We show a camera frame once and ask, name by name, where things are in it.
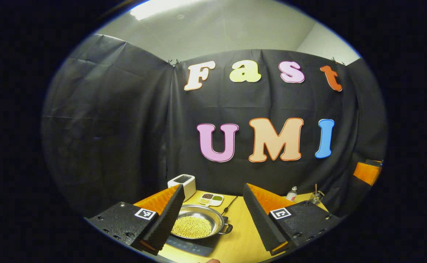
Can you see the pile of soybeans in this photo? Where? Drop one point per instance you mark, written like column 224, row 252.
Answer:
column 192, row 226

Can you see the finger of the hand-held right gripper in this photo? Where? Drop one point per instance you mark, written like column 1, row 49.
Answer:
column 367, row 173

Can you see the small glass jar with stick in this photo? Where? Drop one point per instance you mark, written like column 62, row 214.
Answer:
column 317, row 197

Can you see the black induction cooktop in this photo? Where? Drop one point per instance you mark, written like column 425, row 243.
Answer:
column 195, row 246

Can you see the black backdrop cloth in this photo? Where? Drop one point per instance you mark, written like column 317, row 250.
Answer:
column 125, row 128

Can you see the white toaster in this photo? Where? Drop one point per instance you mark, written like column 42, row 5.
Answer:
column 186, row 182

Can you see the white divided dish with beans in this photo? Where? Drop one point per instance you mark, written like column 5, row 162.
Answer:
column 211, row 199

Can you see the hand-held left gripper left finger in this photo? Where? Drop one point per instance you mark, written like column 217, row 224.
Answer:
column 166, row 223

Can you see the small bottle with red label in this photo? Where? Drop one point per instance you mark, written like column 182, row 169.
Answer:
column 291, row 195

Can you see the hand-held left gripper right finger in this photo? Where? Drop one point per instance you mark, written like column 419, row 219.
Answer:
column 261, row 223

